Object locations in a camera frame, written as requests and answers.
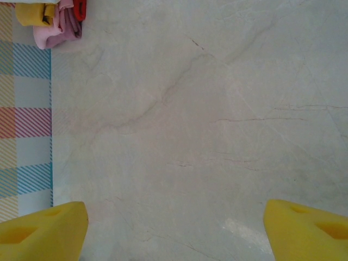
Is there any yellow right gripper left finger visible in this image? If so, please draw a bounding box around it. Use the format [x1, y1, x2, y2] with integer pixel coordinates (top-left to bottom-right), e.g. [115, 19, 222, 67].
[0, 201, 90, 261]

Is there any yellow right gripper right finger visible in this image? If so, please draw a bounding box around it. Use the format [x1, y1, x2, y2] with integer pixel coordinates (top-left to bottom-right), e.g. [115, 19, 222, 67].
[263, 199, 348, 261]

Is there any light pink folded t-shirt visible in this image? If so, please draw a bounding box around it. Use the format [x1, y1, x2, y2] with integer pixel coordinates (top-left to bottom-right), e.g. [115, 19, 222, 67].
[33, 0, 74, 51]

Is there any mauve folded t-shirt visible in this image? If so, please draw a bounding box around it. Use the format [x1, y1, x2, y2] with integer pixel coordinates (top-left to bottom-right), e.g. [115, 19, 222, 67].
[45, 12, 83, 50]

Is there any yellow folded t-shirt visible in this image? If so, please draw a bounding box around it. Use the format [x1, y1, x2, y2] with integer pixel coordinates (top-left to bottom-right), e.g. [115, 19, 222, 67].
[14, 0, 59, 27]

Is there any red folded t-shirt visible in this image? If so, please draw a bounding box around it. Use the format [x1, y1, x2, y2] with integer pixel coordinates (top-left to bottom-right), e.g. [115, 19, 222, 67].
[72, 0, 88, 22]

